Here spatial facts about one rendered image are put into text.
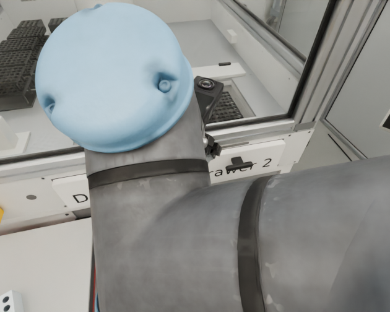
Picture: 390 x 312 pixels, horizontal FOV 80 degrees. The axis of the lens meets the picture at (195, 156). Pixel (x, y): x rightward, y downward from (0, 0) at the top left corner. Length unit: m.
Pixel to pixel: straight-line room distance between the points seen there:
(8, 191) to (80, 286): 0.28
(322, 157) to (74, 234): 1.81
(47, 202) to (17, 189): 0.08
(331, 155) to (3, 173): 2.03
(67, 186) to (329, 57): 0.65
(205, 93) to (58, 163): 0.39
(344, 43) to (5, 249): 0.94
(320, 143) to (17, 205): 2.03
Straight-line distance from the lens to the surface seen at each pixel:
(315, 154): 2.10
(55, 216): 0.82
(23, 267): 0.77
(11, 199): 0.74
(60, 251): 0.74
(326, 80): 0.63
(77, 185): 0.64
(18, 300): 0.73
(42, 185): 0.68
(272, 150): 0.68
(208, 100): 0.32
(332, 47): 0.59
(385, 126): 0.82
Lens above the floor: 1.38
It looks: 48 degrees down
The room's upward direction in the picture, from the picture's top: straight up
